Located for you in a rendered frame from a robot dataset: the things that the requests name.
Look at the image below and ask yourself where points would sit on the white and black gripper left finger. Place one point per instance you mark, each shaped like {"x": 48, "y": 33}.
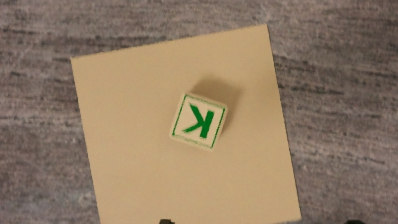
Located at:
{"x": 166, "y": 221}

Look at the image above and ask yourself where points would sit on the beige mat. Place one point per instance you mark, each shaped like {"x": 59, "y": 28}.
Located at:
{"x": 128, "y": 98}

